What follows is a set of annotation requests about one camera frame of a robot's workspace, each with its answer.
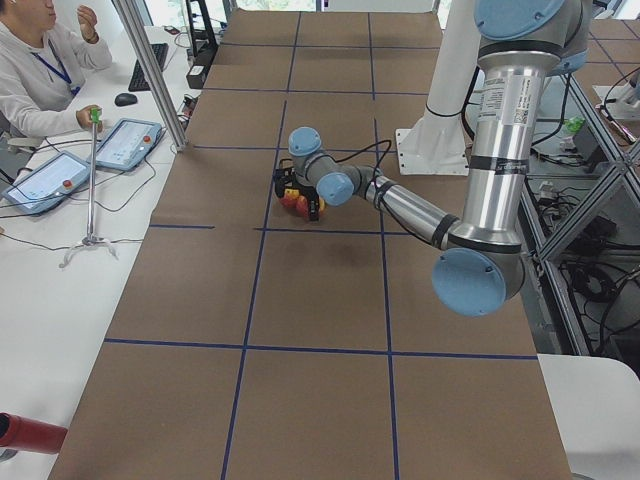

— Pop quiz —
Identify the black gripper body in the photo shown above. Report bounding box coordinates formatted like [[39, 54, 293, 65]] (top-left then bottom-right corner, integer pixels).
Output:
[[293, 183, 320, 206]]

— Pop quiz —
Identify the black computer mouse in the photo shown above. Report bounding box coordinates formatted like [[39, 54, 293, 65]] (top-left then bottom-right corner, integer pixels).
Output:
[[114, 93, 138, 107]]

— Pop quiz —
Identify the near teach pendant tablet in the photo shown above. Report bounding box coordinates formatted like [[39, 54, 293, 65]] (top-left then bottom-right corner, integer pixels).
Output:
[[2, 151, 90, 215]]

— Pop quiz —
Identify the white chair back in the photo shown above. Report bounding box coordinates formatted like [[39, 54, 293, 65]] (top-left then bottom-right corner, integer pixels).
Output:
[[538, 354, 639, 479]]

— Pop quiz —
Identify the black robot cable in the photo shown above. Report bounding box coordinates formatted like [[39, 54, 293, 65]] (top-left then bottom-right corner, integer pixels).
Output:
[[331, 139, 451, 241]]

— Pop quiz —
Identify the black device box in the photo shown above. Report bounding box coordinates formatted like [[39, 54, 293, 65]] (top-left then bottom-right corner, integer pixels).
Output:
[[186, 65, 209, 90]]

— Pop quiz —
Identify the red cylinder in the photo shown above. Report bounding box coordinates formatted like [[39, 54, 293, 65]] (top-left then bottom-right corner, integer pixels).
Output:
[[1, 412, 68, 454]]

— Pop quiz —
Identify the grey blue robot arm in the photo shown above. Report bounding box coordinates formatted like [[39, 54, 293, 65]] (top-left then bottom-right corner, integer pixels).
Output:
[[288, 1, 592, 316]]

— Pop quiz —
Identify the teach pendant tablet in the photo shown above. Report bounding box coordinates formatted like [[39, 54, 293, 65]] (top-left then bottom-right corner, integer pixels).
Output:
[[96, 118, 162, 171], [2, 151, 90, 215]]

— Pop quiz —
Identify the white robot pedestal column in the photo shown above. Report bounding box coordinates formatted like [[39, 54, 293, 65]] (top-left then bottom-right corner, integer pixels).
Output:
[[396, 0, 480, 175]]

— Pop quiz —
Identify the far teach pendant tablet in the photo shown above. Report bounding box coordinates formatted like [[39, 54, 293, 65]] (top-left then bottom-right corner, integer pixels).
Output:
[[96, 118, 162, 171]]

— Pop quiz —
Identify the brown paper table mat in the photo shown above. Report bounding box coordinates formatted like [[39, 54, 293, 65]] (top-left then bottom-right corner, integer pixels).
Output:
[[51, 11, 570, 479]]

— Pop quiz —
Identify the seated person in white hoodie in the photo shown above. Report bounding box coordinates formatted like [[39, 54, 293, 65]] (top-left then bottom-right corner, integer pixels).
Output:
[[1, 1, 112, 137]]

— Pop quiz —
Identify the aluminium frame post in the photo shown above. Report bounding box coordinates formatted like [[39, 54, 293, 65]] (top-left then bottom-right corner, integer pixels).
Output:
[[113, 0, 187, 152]]

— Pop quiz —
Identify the black keyboard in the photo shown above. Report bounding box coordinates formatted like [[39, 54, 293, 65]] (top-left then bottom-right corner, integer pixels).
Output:
[[127, 42, 170, 93]]

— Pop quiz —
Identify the metal stand with green clip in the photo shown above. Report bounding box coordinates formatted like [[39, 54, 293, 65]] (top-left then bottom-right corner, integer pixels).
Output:
[[59, 107, 118, 269]]

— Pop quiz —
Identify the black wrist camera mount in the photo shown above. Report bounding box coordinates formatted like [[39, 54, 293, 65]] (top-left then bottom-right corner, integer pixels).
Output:
[[273, 158, 299, 199]]

